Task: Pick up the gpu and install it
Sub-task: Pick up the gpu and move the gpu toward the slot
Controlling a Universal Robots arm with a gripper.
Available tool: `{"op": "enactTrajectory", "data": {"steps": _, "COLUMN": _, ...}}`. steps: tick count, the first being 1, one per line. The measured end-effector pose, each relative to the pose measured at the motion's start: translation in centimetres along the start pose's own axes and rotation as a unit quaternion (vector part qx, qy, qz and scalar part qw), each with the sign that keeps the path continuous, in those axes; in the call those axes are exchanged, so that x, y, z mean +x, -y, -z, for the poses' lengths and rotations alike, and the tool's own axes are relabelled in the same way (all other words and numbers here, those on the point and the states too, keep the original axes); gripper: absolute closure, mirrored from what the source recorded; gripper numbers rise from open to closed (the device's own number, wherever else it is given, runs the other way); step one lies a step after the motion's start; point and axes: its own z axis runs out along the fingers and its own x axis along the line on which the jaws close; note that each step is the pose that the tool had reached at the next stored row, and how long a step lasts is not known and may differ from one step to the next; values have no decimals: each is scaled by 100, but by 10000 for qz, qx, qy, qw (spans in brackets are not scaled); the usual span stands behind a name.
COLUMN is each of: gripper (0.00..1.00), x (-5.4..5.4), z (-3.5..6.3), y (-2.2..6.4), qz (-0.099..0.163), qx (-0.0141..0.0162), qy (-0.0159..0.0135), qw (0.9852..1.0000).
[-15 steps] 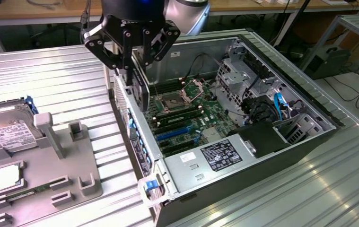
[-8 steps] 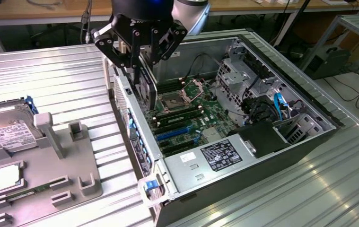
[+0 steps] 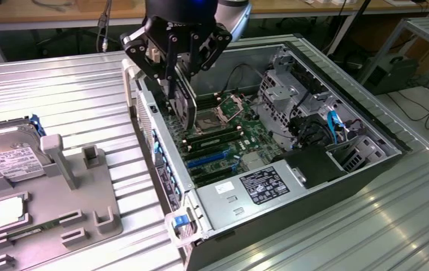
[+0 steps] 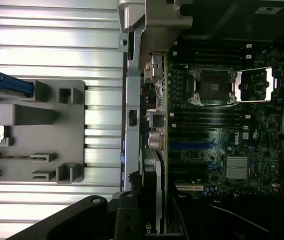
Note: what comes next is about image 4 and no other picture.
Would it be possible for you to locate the grey plastic parts rack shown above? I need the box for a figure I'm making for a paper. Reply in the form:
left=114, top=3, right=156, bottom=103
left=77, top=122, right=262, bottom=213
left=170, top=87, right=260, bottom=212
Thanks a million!
left=0, top=79, right=86, bottom=185

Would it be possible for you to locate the CPU socket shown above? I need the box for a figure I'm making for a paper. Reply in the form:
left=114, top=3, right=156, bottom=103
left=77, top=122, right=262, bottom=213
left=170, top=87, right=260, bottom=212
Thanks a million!
left=189, top=67, right=237, bottom=106

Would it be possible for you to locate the open black PC case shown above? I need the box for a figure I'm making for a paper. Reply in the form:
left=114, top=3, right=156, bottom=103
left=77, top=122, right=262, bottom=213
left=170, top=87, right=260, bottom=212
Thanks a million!
left=116, top=0, right=284, bottom=240

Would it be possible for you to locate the black expansion slot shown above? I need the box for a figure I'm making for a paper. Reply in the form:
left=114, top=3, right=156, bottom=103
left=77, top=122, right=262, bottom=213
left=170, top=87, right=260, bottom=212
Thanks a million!
left=169, top=161, right=209, bottom=174

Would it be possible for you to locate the silver chipset heatsink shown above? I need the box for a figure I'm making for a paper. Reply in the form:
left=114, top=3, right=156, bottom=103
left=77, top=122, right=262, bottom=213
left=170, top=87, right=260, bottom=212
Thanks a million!
left=226, top=156, right=249, bottom=180

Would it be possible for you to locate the green RAM stick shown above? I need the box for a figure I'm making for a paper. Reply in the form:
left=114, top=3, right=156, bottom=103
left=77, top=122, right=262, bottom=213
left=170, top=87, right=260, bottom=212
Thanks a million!
left=0, top=154, right=34, bottom=161

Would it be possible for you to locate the thin metal locking lever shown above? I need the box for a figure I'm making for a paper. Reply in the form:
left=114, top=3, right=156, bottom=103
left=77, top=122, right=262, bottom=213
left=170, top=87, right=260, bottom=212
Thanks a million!
left=194, top=51, right=200, bottom=75

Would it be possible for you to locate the white expansion slot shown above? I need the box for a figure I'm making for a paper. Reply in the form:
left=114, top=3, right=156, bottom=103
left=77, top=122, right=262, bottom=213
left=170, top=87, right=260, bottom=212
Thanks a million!
left=176, top=183, right=205, bottom=192

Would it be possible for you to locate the open metal socket cover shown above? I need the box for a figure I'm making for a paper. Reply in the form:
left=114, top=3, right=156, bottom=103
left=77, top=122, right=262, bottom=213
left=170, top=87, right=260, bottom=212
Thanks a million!
left=235, top=67, right=279, bottom=103

